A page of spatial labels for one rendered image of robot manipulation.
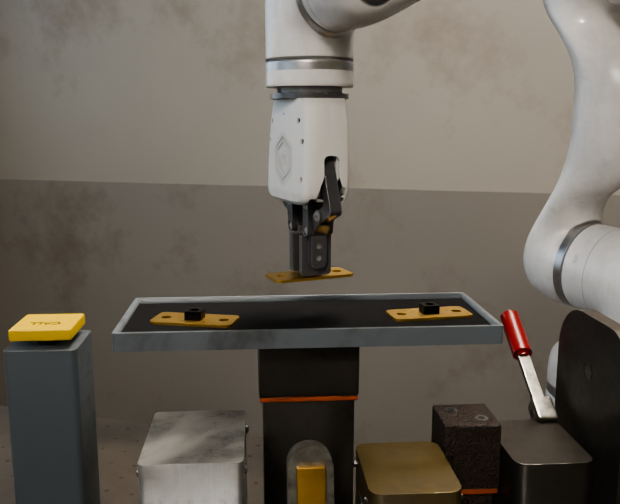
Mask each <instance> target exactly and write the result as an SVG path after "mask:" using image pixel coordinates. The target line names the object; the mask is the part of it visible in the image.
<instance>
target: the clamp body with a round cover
mask: <svg viewBox="0 0 620 504"><path fill-rule="evenodd" d="M353 465H354V467H356V498H355V504H461V501H463V494H462V486H461V484H460V482H459V480H458V478H457V477H456V475H455V473H454V471H453V470H452V468H451V466H450V464H449V462H448V461H447V459H446V457H445V455H444V453H443V452H442V450H441V448H440V446H439V445H438V444H436V443H433V442H429V441H419V442H386V443H363V444H360V445H358V446H357V447H356V460H354V462H353Z"/></svg>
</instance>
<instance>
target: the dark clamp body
mask: <svg viewBox="0 0 620 504"><path fill-rule="evenodd" d="M498 421H499V422H500V424H501V426H502V428H501V448H500V468H499V486H498V487H497V488H498V492H497V493H493V494H492V504H589V498H590V485H591V471H592V457H591V456H590V455H589V454H588V453H587V452H586V451H585V450H584V449H583V448H582V447H581V446H580V445H579V444H578V443H577V442H576V441H575V440H574V439H573V438H572V437H571V436H570V435H569V434H568V433H567V432H566V431H565V430H564V429H563V428H562V427H561V426H560V425H559V424H558V423H557V422H537V421H536V420H535V419H529V420H498Z"/></svg>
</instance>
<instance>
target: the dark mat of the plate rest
mask: <svg viewBox="0 0 620 504"><path fill-rule="evenodd" d="M419 302H435V303H437V304H439V305H440V307H447V306H460V307H462V308H464V309H466V310H467V311H469V312H471V313H472V314H473V317H472V318H460V319H444V320H427V321H410V322H396V321H394V320H393V319H392V318H390V317H389V316H388V315H387V314H386V310H393V309H411V308H419ZM189 307H195V308H205V314H220V315H237V316H239V320H238V321H237V322H236V323H235V324H234V325H233V326H232V327H231V328H210V327H190V326H171V325H152V324H150V320H151V319H152V318H154V317H155V316H157V315H158V314H160V313H162V312H178V313H184V311H185V310H187V309H188V308H189ZM456 325H491V324H490V323H489V322H488V321H486V320H485V319H484V318H483V317H482V316H481V315H480V314H478V313H477V312H476V311H475V310H474V309H473V308H472V307H470V306H469V305H468V304H467V303H466V302H465V301H464V300H462V299H461V298H448V299H390V300H332V301H274V302H216V303H158V304H139V305H138V307H137V308H136V310H135V311H134V313H133V314H132V316H131V317H130V319H129V321H128V322H127V324H126V325H125V327H124V328H123V330H122V331H121V332H154V331H205V330H255V329H305V328H356V327H406V326H456Z"/></svg>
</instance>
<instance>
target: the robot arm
mask: <svg viewBox="0 0 620 504"><path fill-rule="evenodd" d="M419 1H421V0H265V58H266V88H273V89H277V93H274V94H271V100H274V103H273V109H272V117H271V127H270V144H269V175H268V189H269V192H270V194H271V195H272V196H273V197H274V198H276V199H278V200H282V202H283V204H284V205H285V207H286V209H287V211H288V229H289V231H292V232H289V267H290V269H291V270H293V271H299V273H300V274H301V275H303V276H313V275H323V274H329V273H330V272H331V235H332V233H333V221H334V220H335V219H336V218H338V217H339V216H341V214H342V207H341V203H342V202H343V201H344V200H345V199H346V198H347V196H348V191H349V138H348V123H347V113H346V104H345V100H346V99H349V94H347V93H342V89H344V88H353V76H354V62H353V61H354V31H355V30H356V29H360V28H364V27H368V26H371V25H373V24H376V23H379V22H381V21H383V20H385V19H387V18H389V17H391V16H393V15H395V14H397V13H399V12H401V11H403V10H404V9H406V8H408V7H410V6H412V5H413V4H415V3H417V2H419ZM543 3H544V7H545V10H546V13H547V15H548V17H549V19H550V20H551V22H552V24H553V25H554V27H555V29H556V30H557V32H558V34H559V35H560V37H561V39H562V41H563V43H564V44H565V46H566V49H567V51H568V53H569V56H570V59H571V63H572V67H573V73H574V104H573V117H572V129H571V137H570V144H569V148H568V153H567V156H566V160H565V163H564V167H563V170H562V172H561V175H560V177H559V180H558V182H557V184H556V186H555V188H554V190H553V192H552V194H551V196H550V197H549V199H548V201H547V203H546V204H545V206H544V208H543V209H542V211H541V213H540V215H539V216H538V218H537V220H536V222H535V223H534V225H533V227H532V229H531V231H530V233H529V235H528V238H527V240H526V244H525V248H524V253H523V265H524V270H525V274H526V276H527V278H528V280H529V281H530V283H531V284H532V286H533V287H534V288H535V289H536V290H537V291H538V292H540V293H541V294H543V295H545V296H546V297H548V298H550V299H552V300H555V301H558V302H561V303H563V304H566V305H569V306H572V307H575V308H578V309H581V310H589V309H593V310H596V311H598V312H600V313H602V314H603V315H605V316H607V317H609V318H610V319H612V320H614V321H616V322H618V323H619V324H620V228H617V227H613V226H608V225H603V224H602V213H603V209H604V207H605V204H606V203H607V201H608V199H609V198H610V196H611V195H612V194H613V193H615V192H616V191H617V190H619V189H620V0H543ZM317 199H320V200H323V202H317ZM558 345H559V341H558V342H557V343H556V344H555V345H554V346H553V348H552V349H551V352H550V355H549V359H548V366H547V376H546V391H545V396H549V397H551V398H552V401H553V404H554V407H555V393H556V377H557V361H558Z"/></svg>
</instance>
